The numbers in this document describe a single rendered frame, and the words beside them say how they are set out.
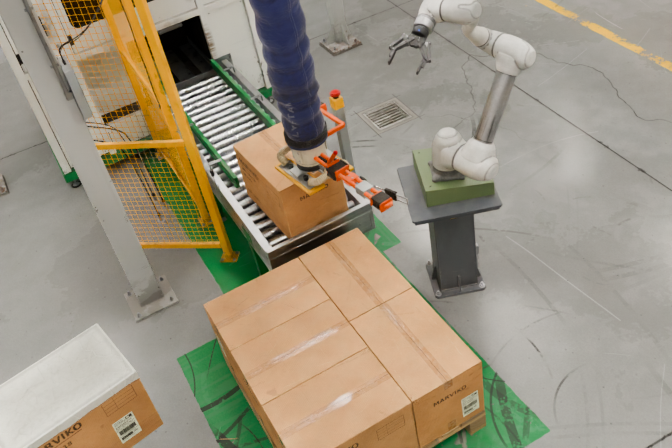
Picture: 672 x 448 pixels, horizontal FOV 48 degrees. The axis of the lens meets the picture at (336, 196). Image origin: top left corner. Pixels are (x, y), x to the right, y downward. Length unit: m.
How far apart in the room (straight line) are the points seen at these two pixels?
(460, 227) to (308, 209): 0.88
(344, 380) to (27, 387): 1.43
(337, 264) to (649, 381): 1.77
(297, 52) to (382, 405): 1.68
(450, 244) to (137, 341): 2.06
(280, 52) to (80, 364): 1.66
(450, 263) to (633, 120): 2.17
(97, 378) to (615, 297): 2.93
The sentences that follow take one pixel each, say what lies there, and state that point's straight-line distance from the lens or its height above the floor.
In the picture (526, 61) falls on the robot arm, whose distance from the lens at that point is 3.88.
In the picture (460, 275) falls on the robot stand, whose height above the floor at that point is 0.12.
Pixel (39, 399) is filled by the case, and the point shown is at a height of 1.02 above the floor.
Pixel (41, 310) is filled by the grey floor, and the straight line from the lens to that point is 5.59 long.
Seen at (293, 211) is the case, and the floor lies 0.77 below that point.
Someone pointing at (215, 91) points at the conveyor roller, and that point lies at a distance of 6.08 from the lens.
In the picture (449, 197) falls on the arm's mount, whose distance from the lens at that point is 4.21.
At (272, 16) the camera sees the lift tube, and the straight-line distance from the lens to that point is 3.46.
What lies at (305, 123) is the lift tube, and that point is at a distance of 3.77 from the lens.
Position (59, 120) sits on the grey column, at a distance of 4.35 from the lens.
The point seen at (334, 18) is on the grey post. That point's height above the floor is 0.30.
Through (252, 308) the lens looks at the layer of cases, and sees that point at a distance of 4.18.
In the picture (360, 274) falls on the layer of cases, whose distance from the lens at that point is 4.19.
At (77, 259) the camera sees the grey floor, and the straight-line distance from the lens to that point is 5.83.
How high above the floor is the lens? 3.53
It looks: 39 degrees down
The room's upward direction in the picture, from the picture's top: 12 degrees counter-clockwise
